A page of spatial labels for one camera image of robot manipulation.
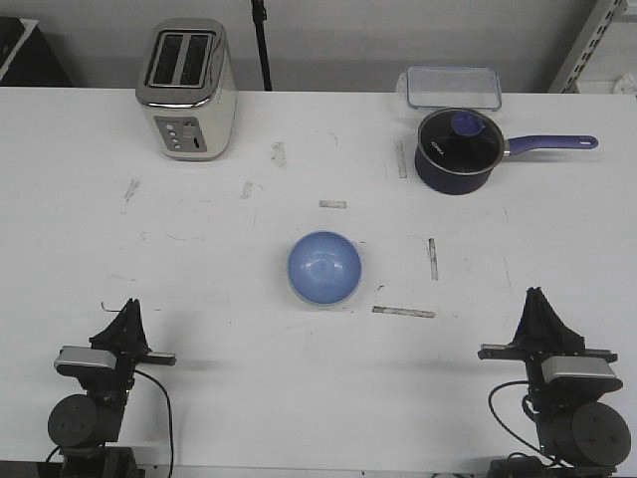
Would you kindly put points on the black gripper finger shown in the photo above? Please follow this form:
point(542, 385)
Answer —
point(116, 335)
point(524, 331)
point(137, 331)
point(559, 337)

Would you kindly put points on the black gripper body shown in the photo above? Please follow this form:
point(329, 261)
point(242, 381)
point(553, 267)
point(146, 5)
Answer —
point(118, 383)
point(561, 380)

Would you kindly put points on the green bowl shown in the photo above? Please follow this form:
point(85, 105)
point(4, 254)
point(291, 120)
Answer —
point(323, 307)

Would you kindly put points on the blue bowl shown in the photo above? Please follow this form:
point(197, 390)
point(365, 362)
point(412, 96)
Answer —
point(324, 266)

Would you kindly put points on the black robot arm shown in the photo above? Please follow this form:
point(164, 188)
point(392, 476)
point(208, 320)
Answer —
point(578, 435)
point(85, 426)

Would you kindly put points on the glass pot lid blue knob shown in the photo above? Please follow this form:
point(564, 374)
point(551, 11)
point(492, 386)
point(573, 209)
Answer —
point(461, 141)

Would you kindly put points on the cream and chrome toaster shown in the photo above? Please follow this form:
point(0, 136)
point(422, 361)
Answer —
point(186, 88)

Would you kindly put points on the white crumpled cloth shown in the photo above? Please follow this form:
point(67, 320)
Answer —
point(625, 85)

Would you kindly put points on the clear plastic food container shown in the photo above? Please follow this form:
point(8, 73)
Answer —
point(435, 87)

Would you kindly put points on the grey metal shelf rack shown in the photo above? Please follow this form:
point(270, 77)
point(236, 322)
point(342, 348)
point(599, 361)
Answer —
point(602, 52)

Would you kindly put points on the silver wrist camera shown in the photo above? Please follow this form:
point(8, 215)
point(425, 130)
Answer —
point(81, 362)
point(558, 367)

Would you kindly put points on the dark blue saucepan with handle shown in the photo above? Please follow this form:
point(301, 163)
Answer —
point(459, 184)

